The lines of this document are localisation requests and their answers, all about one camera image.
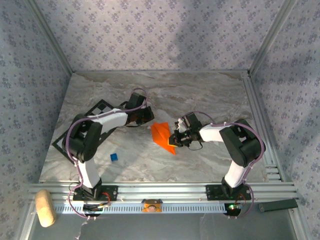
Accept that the cartoon face figure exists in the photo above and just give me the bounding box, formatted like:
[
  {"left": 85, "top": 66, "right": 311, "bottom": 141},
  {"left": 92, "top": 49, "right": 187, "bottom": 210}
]
[{"left": 141, "top": 198, "right": 163, "bottom": 213}]

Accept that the aluminium side rail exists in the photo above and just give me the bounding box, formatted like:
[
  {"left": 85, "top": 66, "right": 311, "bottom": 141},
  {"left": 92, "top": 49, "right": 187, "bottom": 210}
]
[{"left": 241, "top": 76, "right": 283, "bottom": 182}]

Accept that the dark flat metal bar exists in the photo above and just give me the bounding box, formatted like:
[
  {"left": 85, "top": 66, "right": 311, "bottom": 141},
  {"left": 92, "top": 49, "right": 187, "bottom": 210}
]
[{"left": 258, "top": 199, "right": 299, "bottom": 213}]

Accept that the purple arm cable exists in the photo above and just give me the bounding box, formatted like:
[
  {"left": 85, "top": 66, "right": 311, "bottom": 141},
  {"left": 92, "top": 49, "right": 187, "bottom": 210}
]
[
  {"left": 183, "top": 111, "right": 266, "bottom": 221},
  {"left": 64, "top": 87, "right": 149, "bottom": 221}
]

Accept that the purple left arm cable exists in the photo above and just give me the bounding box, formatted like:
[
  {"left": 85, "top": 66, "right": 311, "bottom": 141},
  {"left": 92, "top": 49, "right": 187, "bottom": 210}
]
[{"left": 64, "top": 87, "right": 149, "bottom": 221}]

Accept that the orange paper sheet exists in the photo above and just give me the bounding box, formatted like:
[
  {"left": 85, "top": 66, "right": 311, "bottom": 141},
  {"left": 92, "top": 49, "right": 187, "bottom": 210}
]
[{"left": 150, "top": 121, "right": 177, "bottom": 156}]

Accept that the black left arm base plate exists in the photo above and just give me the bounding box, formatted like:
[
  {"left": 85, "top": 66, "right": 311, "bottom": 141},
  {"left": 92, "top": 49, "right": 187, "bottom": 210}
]
[{"left": 73, "top": 185, "right": 119, "bottom": 201}]

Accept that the black and white checkerboard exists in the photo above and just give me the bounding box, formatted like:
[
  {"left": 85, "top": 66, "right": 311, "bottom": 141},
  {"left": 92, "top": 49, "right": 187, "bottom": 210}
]
[{"left": 51, "top": 99, "right": 118, "bottom": 166}]

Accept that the white slotted cable duct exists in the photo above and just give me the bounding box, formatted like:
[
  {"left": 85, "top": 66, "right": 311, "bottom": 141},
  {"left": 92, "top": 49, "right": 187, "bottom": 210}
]
[{"left": 53, "top": 202, "right": 227, "bottom": 215}]

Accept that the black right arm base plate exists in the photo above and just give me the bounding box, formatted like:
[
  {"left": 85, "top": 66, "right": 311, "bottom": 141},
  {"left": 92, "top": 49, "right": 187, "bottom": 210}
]
[{"left": 205, "top": 184, "right": 252, "bottom": 201}]

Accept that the thin black right gripper cable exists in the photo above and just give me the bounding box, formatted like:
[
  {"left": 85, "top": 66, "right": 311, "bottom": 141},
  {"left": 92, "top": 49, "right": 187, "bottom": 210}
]
[{"left": 187, "top": 141, "right": 204, "bottom": 151}]

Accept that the long aluminium mounting rail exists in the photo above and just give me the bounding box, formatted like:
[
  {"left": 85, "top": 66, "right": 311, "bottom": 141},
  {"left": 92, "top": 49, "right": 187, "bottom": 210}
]
[{"left": 27, "top": 182, "right": 298, "bottom": 203}]

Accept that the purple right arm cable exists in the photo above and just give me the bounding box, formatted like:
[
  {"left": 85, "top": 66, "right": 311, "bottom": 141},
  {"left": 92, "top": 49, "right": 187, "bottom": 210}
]
[{"left": 183, "top": 111, "right": 266, "bottom": 221}]

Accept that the aluminium corner post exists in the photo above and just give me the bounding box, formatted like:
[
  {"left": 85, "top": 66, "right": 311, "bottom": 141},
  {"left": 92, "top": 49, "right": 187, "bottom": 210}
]
[
  {"left": 24, "top": 0, "right": 76, "bottom": 74},
  {"left": 248, "top": 0, "right": 298, "bottom": 75}
]

